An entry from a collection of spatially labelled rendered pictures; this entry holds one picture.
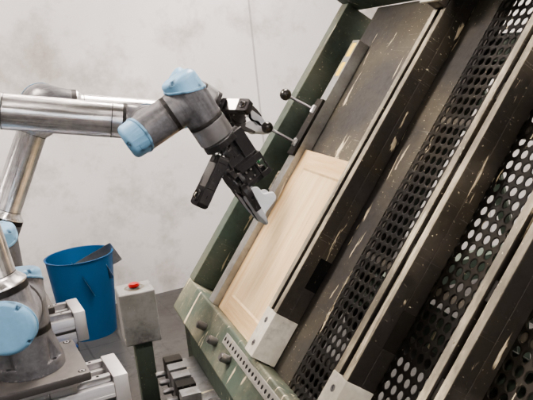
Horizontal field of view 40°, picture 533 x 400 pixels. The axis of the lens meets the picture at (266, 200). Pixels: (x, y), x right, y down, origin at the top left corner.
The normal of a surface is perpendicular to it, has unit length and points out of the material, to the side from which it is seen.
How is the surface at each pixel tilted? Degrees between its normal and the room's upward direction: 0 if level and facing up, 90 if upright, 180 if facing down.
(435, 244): 90
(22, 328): 98
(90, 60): 90
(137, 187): 90
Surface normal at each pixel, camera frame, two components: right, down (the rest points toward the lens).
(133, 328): 0.32, 0.17
